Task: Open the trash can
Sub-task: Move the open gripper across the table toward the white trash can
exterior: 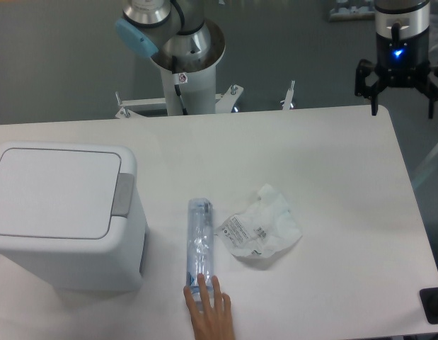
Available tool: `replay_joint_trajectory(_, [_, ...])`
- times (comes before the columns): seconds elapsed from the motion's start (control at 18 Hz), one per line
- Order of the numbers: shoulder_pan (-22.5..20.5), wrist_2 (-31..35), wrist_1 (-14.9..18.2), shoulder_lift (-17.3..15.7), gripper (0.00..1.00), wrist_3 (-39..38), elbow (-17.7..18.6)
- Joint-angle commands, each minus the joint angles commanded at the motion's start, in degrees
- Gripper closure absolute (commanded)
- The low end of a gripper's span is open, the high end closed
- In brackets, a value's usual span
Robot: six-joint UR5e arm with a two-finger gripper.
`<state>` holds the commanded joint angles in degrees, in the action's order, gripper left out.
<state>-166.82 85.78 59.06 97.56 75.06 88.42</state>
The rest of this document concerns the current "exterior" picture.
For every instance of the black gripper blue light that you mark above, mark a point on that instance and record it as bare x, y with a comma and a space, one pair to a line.
399, 63

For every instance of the clear plastic bottle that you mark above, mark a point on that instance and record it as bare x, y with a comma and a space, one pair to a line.
200, 247

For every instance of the silver robot arm blue cap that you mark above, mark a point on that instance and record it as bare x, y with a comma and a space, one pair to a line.
175, 35

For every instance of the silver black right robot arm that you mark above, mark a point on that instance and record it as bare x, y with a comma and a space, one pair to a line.
402, 19

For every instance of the white plastic trash can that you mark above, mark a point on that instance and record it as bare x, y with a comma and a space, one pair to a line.
112, 263

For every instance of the white trash can lid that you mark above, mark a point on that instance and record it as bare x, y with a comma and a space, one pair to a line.
54, 193

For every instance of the bare human hand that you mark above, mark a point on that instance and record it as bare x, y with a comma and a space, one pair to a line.
214, 321

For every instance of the grey tray in background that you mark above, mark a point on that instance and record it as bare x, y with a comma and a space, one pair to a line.
345, 10

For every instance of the crumpled white plastic wrapper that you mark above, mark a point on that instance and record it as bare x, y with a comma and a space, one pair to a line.
265, 228

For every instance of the black clamp at table edge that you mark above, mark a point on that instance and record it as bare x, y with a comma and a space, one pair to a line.
429, 299

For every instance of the grey lid push button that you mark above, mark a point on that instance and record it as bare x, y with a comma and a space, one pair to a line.
123, 195

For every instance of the white metal mounting frame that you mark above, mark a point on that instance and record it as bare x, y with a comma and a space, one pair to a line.
196, 104

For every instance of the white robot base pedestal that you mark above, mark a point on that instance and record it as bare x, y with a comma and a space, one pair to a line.
203, 81

